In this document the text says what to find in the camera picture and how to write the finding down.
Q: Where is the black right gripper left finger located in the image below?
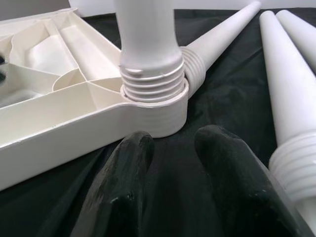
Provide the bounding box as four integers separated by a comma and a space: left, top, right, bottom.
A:
70, 130, 156, 237

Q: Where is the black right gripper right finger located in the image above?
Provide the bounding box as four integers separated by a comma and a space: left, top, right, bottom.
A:
194, 124, 306, 237

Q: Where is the white plastic children table top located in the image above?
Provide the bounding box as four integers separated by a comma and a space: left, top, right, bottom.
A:
0, 6, 190, 192

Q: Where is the white plastic screw-in table leg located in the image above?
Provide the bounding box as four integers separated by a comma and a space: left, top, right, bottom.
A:
275, 9, 316, 77
259, 11, 316, 237
115, 0, 186, 102
181, 0, 262, 86

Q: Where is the black fabric table cover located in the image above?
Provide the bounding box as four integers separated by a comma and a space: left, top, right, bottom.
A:
0, 8, 316, 237

